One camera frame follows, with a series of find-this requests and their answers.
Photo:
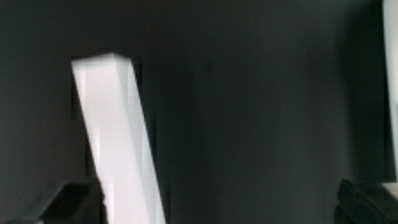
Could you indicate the white right fence bar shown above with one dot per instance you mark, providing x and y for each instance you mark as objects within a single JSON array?
[{"x": 117, "y": 139}]

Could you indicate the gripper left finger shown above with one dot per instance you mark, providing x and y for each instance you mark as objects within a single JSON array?
[{"x": 68, "y": 205}]

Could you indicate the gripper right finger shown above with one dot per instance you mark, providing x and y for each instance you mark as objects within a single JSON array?
[{"x": 366, "y": 203}]

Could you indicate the white front fence bar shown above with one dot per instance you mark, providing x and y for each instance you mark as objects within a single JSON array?
[{"x": 389, "y": 7}]

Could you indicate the white fence bar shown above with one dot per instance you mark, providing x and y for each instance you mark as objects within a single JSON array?
[
  {"x": 389, "y": 7},
  {"x": 117, "y": 139}
]

